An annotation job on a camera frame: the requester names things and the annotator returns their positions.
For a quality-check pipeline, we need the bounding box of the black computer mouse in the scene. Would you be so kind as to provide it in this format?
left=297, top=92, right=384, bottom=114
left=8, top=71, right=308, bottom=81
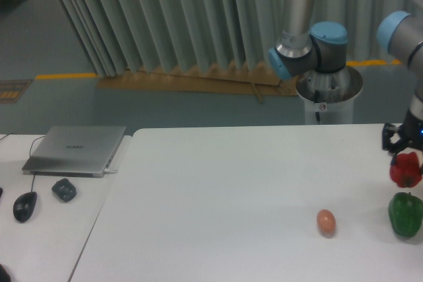
left=13, top=192, right=38, bottom=223

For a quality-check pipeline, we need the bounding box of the silver closed laptop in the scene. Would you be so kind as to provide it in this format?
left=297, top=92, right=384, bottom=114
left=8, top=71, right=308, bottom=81
left=22, top=125, right=126, bottom=178

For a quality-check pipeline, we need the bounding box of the black mouse cable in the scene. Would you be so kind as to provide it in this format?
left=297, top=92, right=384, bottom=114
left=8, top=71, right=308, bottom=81
left=0, top=133, right=47, bottom=194

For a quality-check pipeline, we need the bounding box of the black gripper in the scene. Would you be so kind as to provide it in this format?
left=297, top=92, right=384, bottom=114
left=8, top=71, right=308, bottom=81
left=381, top=110, right=422, bottom=165

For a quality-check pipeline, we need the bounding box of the pale green pleated curtain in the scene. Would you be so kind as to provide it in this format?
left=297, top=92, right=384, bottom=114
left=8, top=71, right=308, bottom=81
left=59, top=0, right=422, bottom=77

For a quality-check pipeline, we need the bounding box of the red bell pepper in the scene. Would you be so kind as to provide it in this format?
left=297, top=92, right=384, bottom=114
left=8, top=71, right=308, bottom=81
left=389, top=152, right=422, bottom=188

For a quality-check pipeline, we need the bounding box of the dark object bottom left corner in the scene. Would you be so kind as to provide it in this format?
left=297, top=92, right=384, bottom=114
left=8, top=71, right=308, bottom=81
left=0, top=265, right=11, bottom=282

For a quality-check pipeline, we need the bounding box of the brown cardboard sheet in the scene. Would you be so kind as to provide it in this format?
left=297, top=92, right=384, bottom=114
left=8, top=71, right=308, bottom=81
left=96, top=61, right=297, bottom=103

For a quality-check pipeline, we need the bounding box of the brown egg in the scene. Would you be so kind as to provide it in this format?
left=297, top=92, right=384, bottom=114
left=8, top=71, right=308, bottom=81
left=317, top=209, right=336, bottom=236

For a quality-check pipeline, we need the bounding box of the floor warning sticker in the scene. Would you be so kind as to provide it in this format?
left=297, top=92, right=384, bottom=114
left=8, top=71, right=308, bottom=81
left=0, top=79, right=33, bottom=104

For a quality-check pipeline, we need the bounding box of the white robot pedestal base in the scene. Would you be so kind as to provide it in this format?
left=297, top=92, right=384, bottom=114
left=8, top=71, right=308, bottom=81
left=295, top=66, right=363, bottom=125

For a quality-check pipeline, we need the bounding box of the green bell pepper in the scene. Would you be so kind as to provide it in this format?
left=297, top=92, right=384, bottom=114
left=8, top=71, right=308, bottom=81
left=388, top=192, right=422, bottom=238

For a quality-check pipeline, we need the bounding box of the white laptop plug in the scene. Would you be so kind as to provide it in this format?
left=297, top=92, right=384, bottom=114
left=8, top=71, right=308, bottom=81
left=104, top=168, right=118, bottom=175

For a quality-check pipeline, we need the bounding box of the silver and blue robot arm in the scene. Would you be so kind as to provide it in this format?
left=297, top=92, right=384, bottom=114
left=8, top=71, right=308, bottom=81
left=268, top=0, right=422, bottom=157

